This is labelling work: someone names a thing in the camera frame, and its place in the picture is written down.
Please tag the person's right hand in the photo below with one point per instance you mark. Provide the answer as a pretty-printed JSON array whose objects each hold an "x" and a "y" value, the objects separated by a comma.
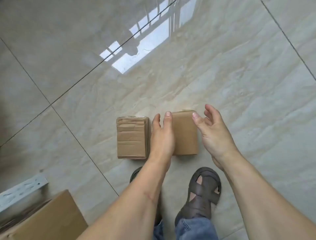
[{"x": 217, "y": 138}]

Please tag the person's left hand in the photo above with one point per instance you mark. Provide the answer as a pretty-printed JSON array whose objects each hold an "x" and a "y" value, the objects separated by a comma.
[{"x": 161, "y": 141}]

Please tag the plain small cardboard box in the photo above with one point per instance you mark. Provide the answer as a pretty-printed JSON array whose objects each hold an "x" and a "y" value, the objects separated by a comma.
[{"x": 185, "y": 136}]

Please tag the person's right forearm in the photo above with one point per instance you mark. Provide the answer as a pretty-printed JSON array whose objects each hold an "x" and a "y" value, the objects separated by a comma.
[{"x": 259, "y": 202}]

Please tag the person's left forearm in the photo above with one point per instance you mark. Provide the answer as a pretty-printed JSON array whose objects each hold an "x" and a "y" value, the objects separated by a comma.
[{"x": 128, "y": 210}]

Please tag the beige tiled floor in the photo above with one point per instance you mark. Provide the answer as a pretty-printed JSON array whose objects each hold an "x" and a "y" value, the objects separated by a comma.
[{"x": 222, "y": 61}]

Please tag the cardboard box black print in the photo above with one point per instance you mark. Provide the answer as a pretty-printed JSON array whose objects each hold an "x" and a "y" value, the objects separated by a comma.
[{"x": 54, "y": 217}]

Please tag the white metal shelf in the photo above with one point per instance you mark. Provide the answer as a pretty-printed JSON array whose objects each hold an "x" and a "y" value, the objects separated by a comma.
[{"x": 22, "y": 190}]

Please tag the brown right sandal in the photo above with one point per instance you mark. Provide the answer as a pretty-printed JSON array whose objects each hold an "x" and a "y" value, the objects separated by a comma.
[{"x": 207, "y": 188}]

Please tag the blue jeans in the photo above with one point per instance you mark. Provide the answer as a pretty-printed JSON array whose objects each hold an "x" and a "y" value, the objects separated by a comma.
[{"x": 195, "y": 230}]

